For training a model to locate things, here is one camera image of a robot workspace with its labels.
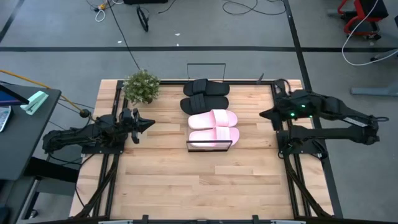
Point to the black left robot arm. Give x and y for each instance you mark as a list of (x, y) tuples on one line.
[(77, 135)]

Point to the black desk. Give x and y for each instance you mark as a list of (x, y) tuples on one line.
[(28, 140)]

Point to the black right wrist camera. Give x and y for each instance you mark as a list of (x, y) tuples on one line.
[(298, 109)]

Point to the green potted plant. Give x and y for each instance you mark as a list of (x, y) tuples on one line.
[(141, 87)]

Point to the mint green stapler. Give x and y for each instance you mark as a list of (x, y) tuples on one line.
[(35, 101)]

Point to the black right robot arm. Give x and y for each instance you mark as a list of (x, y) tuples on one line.
[(335, 133)]

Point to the red and black cart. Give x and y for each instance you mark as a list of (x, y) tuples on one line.
[(374, 7)]

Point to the grey table leg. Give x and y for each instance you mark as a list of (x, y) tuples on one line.
[(373, 91)]

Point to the dark monitor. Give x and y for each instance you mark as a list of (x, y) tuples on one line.
[(9, 96)]

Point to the black floor box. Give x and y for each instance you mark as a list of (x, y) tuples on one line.
[(146, 1)]

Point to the black aluminium table frame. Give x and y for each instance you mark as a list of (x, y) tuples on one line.
[(242, 82)]

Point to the white keyboard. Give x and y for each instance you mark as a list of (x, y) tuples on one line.
[(4, 118)]

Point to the black metal shelf rack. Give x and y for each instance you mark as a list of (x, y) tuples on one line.
[(209, 151)]

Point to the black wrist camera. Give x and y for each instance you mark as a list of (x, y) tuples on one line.
[(126, 115), (298, 109)]

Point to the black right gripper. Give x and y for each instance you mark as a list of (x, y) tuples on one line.
[(280, 113)]

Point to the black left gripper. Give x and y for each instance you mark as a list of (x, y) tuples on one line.
[(135, 130)]

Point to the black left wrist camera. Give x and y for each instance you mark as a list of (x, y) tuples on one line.
[(126, 115)]

